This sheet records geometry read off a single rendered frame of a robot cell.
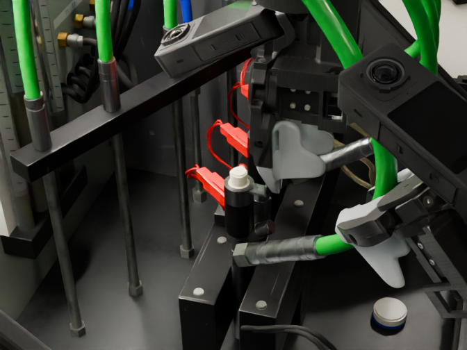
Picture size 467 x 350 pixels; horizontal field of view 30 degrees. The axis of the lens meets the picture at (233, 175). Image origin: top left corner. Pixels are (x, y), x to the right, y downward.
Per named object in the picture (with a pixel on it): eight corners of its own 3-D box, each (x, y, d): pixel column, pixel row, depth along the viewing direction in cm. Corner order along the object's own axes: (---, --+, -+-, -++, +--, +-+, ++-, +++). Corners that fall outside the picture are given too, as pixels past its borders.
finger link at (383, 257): (351, 304, 61) (423, 294, 53) (304, 236, 61) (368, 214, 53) (381, 278, 63) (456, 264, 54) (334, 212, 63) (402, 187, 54)
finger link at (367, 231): (333, 257, 56) (406, 238, 48) (320, 237, 56) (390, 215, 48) (382, 217, 58) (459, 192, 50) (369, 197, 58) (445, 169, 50)
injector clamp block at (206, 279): (274, 414, 92) (276, 316, 83) (185, 394, 95) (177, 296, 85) (337, 212, 118) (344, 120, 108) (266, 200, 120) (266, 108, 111)
